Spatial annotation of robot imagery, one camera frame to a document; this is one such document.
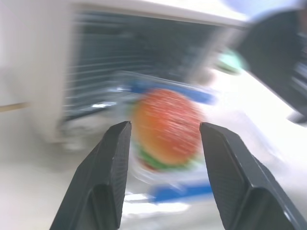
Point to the toy hamburger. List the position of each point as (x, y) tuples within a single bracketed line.
[(168, 129)]

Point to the tan wooden strip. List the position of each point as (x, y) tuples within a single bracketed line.
[(14, 107)]

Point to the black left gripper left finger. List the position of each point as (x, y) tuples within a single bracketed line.
[(103, 167)]

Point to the mint green round object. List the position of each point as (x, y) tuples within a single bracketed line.
[(231, 61)]

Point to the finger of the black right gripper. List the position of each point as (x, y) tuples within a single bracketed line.
[(271, 52)]

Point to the packaged toy burger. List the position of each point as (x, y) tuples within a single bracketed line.
[(144, 86)]

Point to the white toaster oven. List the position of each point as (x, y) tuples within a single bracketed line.
[(55, 60)]

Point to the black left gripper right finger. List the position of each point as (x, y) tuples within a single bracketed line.
[(235, 172)]

